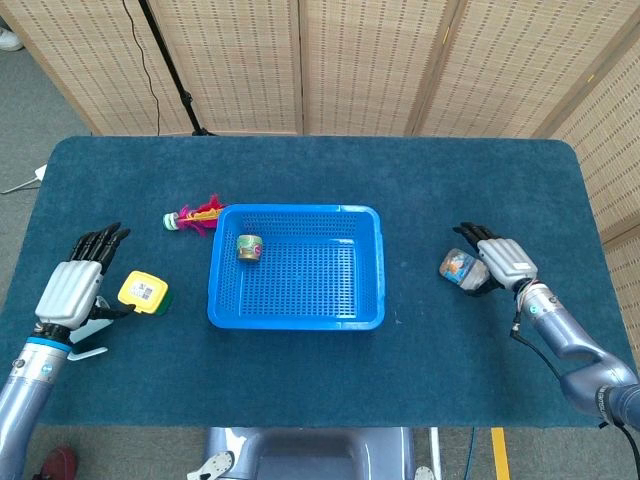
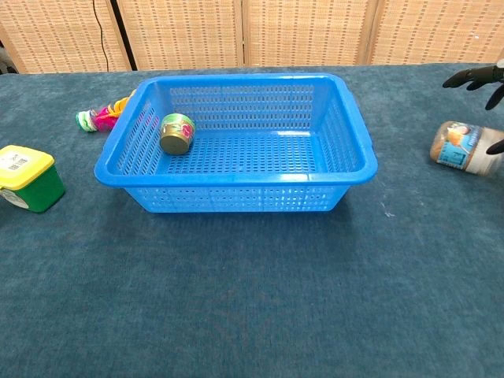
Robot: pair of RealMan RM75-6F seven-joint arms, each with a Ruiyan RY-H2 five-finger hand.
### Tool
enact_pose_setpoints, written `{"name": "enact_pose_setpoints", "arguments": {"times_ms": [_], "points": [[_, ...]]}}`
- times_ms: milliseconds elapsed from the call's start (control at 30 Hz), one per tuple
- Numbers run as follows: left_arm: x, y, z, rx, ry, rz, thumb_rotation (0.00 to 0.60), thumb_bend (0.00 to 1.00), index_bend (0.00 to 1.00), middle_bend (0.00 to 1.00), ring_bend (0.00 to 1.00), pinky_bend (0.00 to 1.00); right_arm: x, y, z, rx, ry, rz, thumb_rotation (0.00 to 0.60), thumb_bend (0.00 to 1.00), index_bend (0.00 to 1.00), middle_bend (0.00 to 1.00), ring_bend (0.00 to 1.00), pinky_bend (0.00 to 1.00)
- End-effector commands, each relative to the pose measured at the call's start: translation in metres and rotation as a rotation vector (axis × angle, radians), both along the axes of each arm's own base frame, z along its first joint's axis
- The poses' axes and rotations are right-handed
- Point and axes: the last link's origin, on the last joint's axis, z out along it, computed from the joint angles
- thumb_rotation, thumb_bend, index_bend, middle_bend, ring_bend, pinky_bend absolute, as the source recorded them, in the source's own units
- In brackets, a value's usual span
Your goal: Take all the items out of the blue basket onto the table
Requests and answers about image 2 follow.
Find colourful feather shuttlecock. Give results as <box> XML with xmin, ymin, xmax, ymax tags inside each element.
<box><xmin>75</xmin><ymin>89</ymin><xmax>137</xmax><ymax>133</ymax></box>

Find clear jar with blue label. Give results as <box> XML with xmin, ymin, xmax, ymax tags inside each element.
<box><xmin>428</xmin><ymin>120</ymin><xmax>504</xmax><ymax>176</ymax></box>

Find teal carpet table cloth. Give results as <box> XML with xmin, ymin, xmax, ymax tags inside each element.
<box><xmin>0</xmin><ymin>62</ymin><xmax>504</xmax><ymax>378</ymax></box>

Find small green tin can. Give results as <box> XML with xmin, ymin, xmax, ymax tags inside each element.
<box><xmin>159</xmin><ymin>113</ymin><xmax>196</xmax><ymax>156</ymax></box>

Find woven bamboo folding screen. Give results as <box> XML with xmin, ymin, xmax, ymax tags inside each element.
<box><xmin>0</xmin><ymin>0</ymin><xmax>504</xmax><ymax>76</ymax></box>

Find blue plastic mesh basket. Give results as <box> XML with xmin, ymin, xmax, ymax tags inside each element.
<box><xmin>94</xmin><ymin>73</ymin><xmax>379</xmax><ymax>214</ymax></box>

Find right black grey robot hand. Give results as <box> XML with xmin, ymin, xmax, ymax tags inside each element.
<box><xmin>442</xmin><ymin>58</ymin><xmax>504</xmax><ymax>155</ymax></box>

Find thin black hanging cable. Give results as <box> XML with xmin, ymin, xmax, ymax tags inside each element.
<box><xmin>92</xmin><ymin>0</ymin><xmax>110</xmax><ymax>72</ymax></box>

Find green box with yellow lid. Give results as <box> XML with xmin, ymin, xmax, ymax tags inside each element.
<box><xmin>0</xmin><ymin>144</ymin><xmax>67</xmax><ymax>214</ymax></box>

